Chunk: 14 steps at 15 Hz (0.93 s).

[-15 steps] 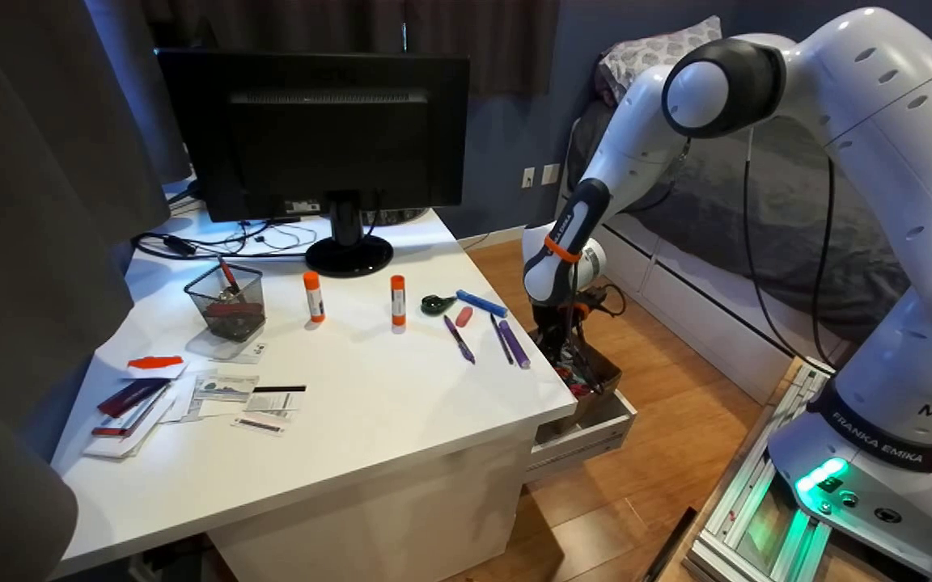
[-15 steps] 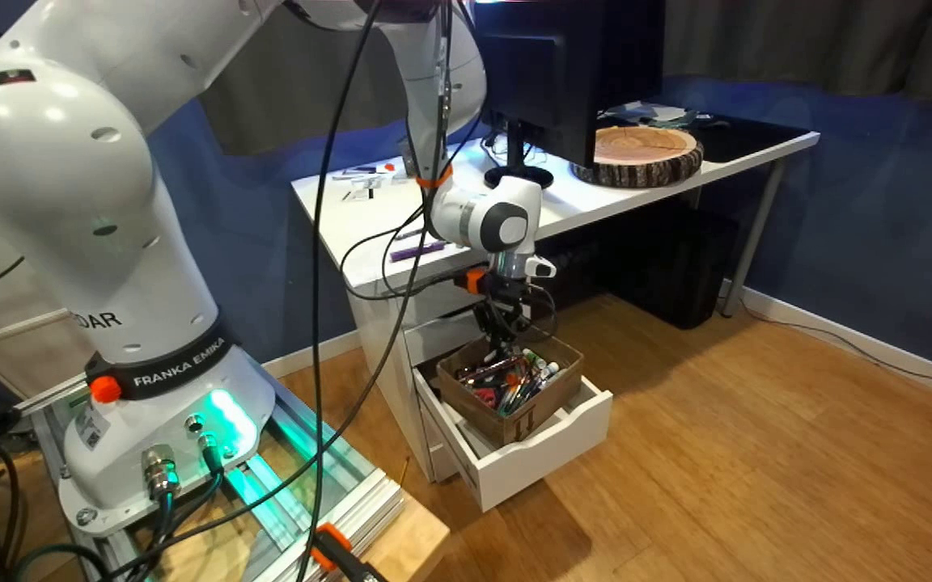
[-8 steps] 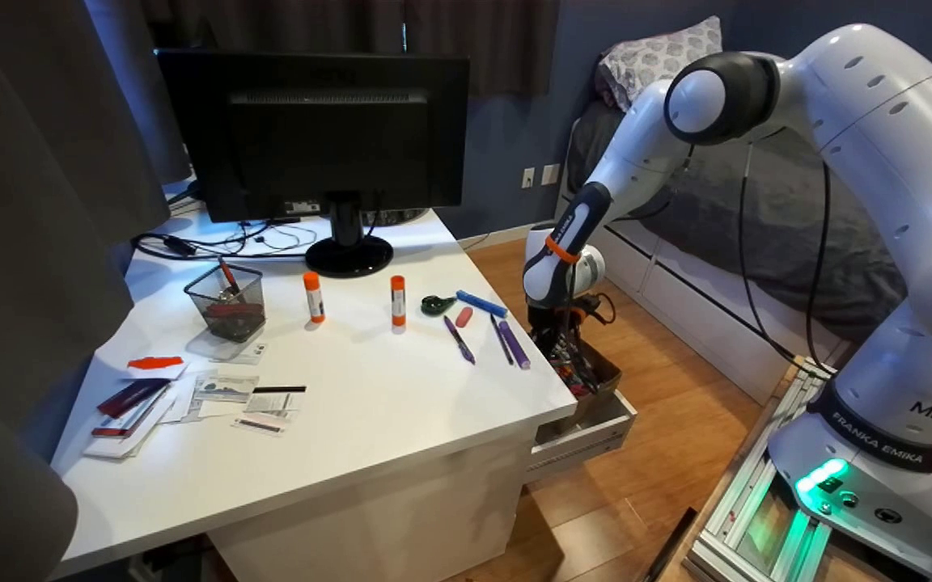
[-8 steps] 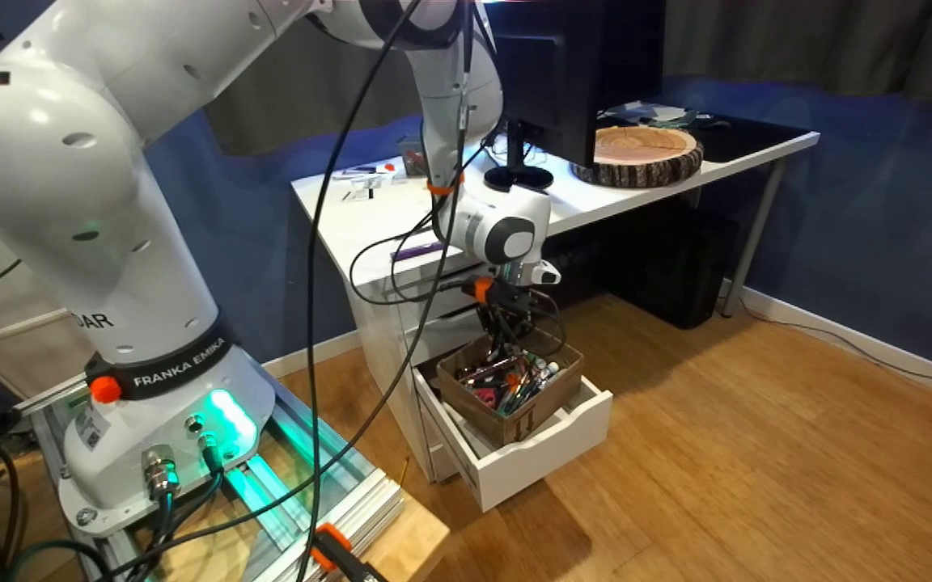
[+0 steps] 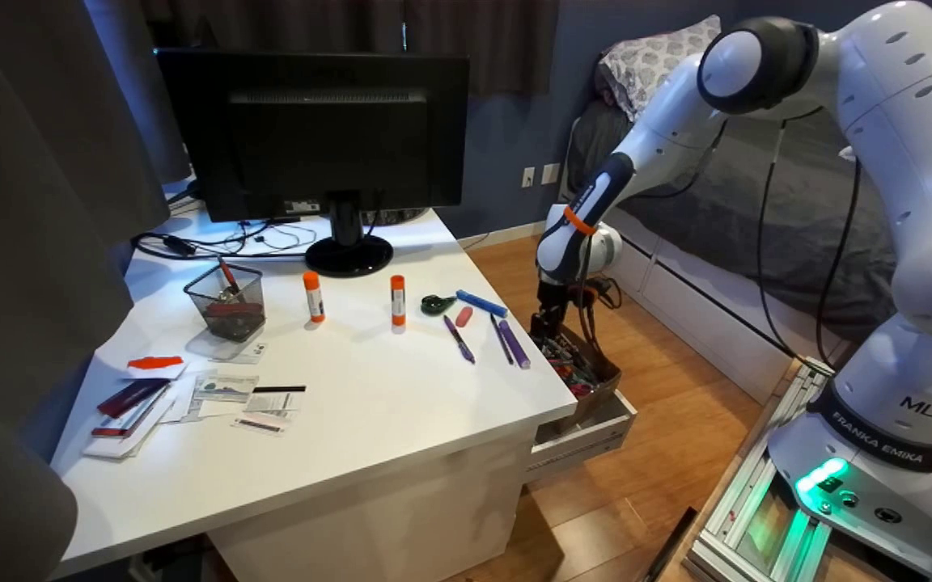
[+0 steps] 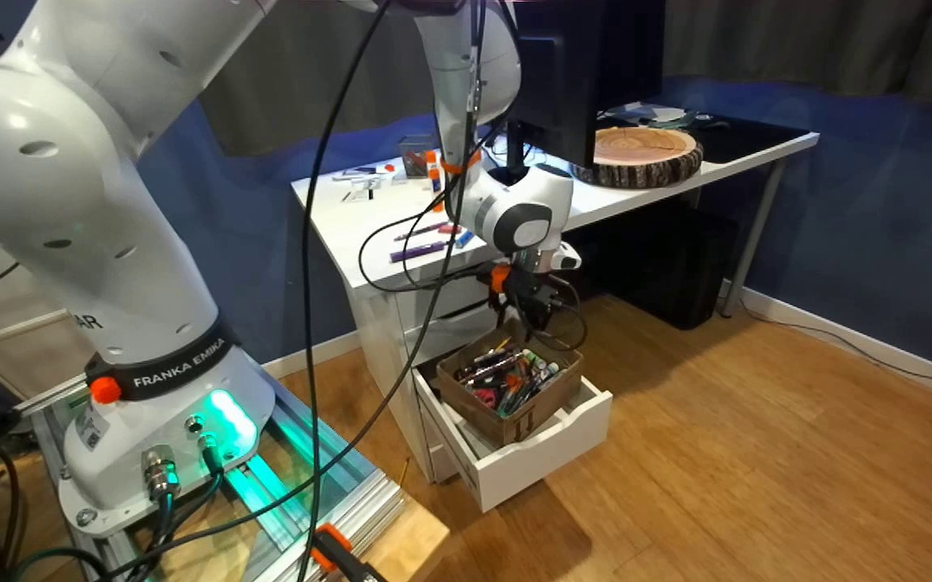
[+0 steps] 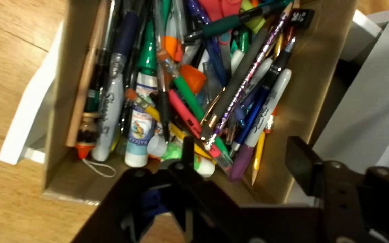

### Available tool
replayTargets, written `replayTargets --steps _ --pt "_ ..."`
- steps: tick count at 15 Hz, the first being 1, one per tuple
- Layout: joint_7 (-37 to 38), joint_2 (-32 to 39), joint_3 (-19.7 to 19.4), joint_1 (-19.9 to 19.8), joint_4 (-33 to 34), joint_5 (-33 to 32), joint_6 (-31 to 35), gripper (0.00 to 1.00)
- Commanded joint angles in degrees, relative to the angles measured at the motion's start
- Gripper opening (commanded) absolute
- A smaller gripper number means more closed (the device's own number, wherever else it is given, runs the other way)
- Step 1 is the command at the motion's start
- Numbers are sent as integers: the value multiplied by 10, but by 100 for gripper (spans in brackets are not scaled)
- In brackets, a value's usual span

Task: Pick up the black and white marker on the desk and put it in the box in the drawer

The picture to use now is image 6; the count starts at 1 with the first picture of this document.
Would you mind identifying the open white drawer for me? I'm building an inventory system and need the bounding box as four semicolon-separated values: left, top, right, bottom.
410;365;616;515

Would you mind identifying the purple marker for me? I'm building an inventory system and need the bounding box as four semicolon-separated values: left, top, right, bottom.
389;238;456;262

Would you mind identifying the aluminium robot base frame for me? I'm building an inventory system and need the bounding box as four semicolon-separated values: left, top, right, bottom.
31;392;449;582

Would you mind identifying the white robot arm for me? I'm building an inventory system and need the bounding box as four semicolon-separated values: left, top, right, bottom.
0;0;279;537

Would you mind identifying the cardboard box of markers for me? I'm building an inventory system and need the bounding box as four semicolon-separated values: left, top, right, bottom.
434;324;582;445

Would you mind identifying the round wooden slab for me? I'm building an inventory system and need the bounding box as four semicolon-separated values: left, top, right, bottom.
576;125;703;192

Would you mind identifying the white desk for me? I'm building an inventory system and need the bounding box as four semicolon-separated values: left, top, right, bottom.
312;117;819;292

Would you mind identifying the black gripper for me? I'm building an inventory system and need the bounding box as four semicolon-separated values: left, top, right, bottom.
487;262;576;329

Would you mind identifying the black computer tower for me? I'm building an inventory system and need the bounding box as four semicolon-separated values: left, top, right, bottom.
586;200;739;329

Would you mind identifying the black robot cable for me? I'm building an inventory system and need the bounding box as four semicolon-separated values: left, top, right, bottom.
9;0;535;582

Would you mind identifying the white drawer cabinet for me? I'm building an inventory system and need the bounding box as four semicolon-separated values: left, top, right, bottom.
346;276;495;483

